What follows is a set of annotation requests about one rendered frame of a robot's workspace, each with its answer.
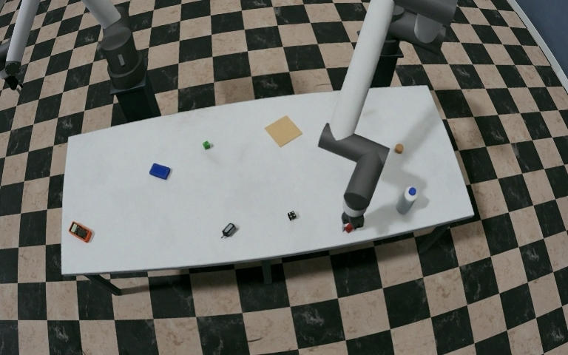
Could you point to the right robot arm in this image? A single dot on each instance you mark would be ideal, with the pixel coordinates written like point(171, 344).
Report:
point(126, 64)

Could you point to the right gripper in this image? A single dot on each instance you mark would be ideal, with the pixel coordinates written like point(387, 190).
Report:
point(11, 80)

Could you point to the white bottle with blue cap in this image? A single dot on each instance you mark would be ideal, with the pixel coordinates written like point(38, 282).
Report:
point(407, 199)

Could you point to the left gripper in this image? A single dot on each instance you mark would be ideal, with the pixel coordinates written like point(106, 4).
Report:
point(356, 218)

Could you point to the tan flat mat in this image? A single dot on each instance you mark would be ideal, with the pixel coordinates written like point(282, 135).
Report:
point(283, 131)

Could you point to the orange pocket multimeter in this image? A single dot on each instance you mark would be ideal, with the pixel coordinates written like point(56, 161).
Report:
point(80, 232)

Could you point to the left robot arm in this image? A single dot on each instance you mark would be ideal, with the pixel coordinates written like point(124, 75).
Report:
point(385, 24)

